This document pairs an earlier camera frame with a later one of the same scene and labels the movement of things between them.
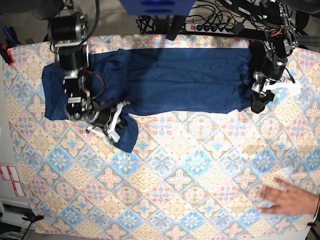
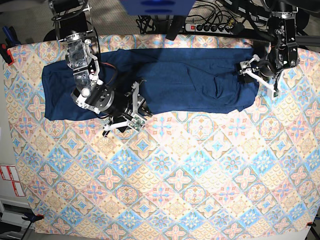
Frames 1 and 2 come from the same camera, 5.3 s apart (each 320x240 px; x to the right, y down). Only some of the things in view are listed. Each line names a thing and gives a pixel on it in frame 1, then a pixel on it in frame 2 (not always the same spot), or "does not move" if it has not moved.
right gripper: [257, 105] → [257, 68]
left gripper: [100, 113] → [120, 103]
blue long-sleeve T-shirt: [153, 81] does not move
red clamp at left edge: [6, 54] does not move
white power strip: [208, 28] does not move
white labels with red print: [9, 172] does not move
